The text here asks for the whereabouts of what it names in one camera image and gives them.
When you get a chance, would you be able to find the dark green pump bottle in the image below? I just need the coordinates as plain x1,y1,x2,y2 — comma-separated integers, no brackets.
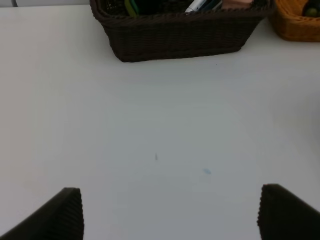
124,0,186,17

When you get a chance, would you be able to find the white pink marker pen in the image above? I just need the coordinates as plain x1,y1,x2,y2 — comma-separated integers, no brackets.
185,0,206,13

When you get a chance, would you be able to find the dark brown wicker basket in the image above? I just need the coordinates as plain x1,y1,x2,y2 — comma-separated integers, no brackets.
90,0,276,63

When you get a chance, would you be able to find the orange wicker basket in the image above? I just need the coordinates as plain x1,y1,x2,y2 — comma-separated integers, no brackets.
268,0,320,43

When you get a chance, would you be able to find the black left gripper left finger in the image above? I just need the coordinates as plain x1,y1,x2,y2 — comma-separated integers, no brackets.
0,187,85,240

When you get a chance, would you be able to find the pink squeeze bottle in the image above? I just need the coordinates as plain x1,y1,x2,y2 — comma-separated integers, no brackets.
221,0,253,9

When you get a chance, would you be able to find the dark purple mangosteen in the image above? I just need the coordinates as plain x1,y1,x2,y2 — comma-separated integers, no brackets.
302,0,320,18

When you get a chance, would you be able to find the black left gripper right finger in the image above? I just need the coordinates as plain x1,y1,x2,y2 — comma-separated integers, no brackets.
257,183,320,240

